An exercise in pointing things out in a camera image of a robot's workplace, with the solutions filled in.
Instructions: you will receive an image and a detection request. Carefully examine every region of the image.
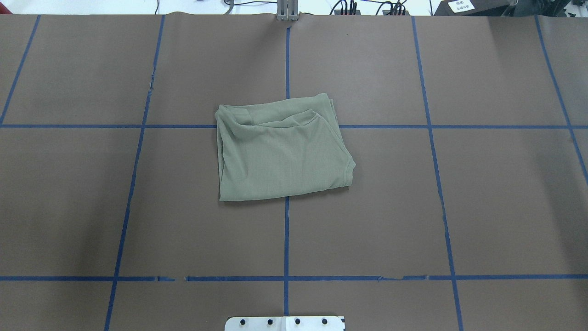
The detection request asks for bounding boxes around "sage green long-sleeve shirt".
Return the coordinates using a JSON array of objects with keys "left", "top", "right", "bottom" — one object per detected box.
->
[{"left": 215, "top": 93, "right": 356, "bottom": 202}]

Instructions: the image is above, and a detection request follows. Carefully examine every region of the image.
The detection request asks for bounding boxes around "black box with label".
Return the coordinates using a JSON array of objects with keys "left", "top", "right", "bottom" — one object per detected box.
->
[{"left": 433, "top": 0, "right": 514, "bottom": 17}]

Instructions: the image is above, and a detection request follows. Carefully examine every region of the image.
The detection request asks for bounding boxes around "aluminium frame post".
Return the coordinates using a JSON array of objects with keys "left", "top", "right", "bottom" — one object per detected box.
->
[{"left": 276, "top": 0, "right": 300, "bottom": 22}]

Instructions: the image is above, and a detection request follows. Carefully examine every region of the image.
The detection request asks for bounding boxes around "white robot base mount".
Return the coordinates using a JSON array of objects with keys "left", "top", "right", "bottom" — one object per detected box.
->
[{"left": 224, "top": 316, "right": 346, "bottom": 331}]

